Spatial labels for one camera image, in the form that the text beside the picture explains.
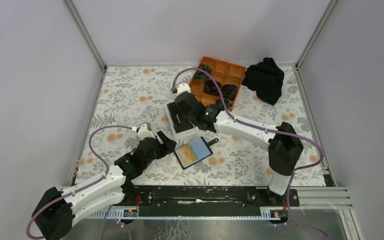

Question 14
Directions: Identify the white plastic card box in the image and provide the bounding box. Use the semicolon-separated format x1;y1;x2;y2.
164;103;198;140

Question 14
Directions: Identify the black leather card holder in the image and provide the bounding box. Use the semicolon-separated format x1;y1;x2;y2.
173;136;219;170

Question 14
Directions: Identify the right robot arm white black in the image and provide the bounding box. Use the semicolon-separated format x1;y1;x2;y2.
173;91;304;206

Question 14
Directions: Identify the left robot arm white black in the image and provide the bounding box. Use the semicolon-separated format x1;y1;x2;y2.
26;127;177;240

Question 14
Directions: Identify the dark rolled item bottom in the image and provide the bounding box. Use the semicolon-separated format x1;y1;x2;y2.
215;98;233;110

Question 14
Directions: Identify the dark rolled item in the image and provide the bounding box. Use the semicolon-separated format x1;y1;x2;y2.
215;98;233;110
193;64;212;82
204;80;222;97
221;84;238;101

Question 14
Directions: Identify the dark rolled item middle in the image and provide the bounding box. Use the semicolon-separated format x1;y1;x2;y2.
204;80;222;97

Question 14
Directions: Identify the dark rolled item right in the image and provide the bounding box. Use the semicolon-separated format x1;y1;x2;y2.
221;84;238;101

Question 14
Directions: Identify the orange compartment tray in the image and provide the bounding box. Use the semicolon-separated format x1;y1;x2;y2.
189;56;247;111

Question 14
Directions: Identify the dark rolled item top left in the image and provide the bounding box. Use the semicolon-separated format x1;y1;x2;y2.
193;64;212;82

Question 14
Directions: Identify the black crumpled cloth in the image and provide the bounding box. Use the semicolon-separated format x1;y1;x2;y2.
242;57;285;106

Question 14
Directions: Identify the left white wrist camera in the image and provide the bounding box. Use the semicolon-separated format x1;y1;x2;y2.
136;122;156;141

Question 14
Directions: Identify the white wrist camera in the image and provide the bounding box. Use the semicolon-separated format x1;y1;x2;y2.
136;122;156;141
176;83;191;95

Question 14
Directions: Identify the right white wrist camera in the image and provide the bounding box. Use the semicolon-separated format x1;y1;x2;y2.
176;83;191;95

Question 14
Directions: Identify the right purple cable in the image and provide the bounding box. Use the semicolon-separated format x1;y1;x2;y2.
170;67;329;240

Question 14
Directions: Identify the purple cable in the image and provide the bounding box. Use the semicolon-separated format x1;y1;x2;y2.
170;67;329;240
25;125;139;240

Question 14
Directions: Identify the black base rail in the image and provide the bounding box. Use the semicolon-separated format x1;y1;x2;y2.
115;185;300;211

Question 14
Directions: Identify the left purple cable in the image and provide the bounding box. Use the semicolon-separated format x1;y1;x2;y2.
25;125;139;240

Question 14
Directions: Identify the slotted cable duct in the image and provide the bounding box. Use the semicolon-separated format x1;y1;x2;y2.
85;207;281;220

